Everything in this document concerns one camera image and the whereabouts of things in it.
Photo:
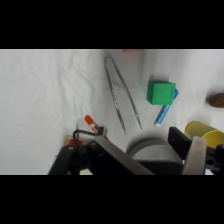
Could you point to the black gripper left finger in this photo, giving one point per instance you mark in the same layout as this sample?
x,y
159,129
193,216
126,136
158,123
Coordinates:
x,y
116,156

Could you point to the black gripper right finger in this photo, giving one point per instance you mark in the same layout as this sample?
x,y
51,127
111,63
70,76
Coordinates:
x,y
195,156

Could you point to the green cube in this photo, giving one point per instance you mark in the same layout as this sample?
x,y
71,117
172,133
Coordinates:
x,y
161,93

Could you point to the yellow cup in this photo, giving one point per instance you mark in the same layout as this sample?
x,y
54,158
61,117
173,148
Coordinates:
x,y
200,129

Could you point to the grey bowl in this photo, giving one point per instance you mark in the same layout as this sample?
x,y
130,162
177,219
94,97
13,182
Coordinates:
x,y
150,150

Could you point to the blue and white marker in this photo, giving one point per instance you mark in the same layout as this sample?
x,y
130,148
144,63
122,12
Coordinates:
x,y
163,115

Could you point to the metal tweezers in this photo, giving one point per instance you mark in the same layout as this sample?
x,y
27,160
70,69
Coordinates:
x,y
114,97

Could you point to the small brown object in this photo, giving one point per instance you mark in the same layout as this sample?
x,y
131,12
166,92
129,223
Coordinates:
x,y
218,100

